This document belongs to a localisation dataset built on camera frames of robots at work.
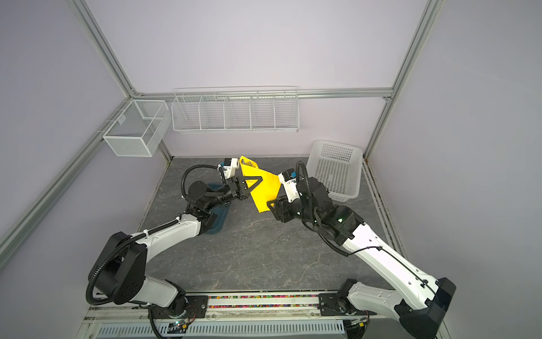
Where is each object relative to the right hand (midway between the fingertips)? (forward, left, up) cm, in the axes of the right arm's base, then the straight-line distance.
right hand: (273, 202), depth 68 cm
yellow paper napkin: (+3, +2, +2) cm, 5 cm away
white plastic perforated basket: (+42, -34, -28) cm, 61 cm away
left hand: (+4, +3, +5) cm, 7 cm away
